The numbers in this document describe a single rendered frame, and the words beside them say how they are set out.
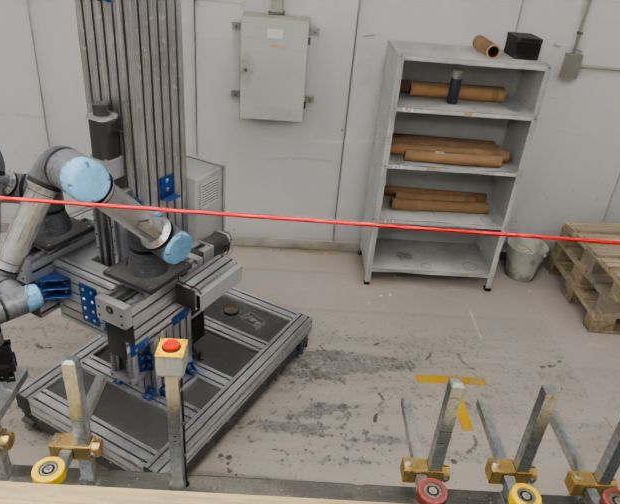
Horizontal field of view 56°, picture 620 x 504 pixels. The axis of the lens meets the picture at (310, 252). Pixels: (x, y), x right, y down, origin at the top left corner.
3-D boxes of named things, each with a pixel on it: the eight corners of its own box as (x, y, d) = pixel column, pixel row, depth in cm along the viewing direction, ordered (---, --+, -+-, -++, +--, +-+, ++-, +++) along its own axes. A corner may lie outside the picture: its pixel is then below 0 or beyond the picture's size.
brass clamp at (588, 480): (562, 479, 175) (567, 468, 173) (606, 482, 176) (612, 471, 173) (570, 497, 170) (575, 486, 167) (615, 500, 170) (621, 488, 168)
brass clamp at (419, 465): (399, 466, 172) (402, 455, 170) (444, 469, 173) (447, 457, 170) (402, 484, 167) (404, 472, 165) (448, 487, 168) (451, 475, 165)
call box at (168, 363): (162, 360, 153) (160, 337, 149) (188, 362, 153) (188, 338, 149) (155, 378, 147) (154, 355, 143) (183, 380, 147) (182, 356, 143)
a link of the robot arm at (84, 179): (176, 227, 205) (61, 138, 160) (203, 243, 197) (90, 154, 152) (156, 255, 203) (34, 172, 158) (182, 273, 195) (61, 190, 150)
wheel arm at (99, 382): (97, 383, 190) (95, 373, 188) (107, 383, 190) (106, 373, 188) (43, 498, 152) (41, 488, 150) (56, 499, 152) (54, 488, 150)
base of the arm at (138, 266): (146, 252, 219) (145, 229, 214) (178, 264, 213) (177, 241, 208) (117, 269, 207) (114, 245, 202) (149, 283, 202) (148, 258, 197)
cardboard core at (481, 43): (474, 34, 358) (488, 44, 332) (486, 35, 358) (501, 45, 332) (471, 48, 362) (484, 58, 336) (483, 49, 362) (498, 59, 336)
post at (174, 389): (172, 476, 174) (165, 361, 151) (189, 477, 174) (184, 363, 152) (169, 489, 170) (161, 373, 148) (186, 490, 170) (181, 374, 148)
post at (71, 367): (86, 477, 174) (65, 353, 150) (98, 478, 174) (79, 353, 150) (82, 487, 171) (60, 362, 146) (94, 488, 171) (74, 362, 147)
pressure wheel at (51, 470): (32, 496, 154) (24, 466, 148) (60, 478, 160) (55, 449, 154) (46, 515, 150) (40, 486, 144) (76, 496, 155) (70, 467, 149)
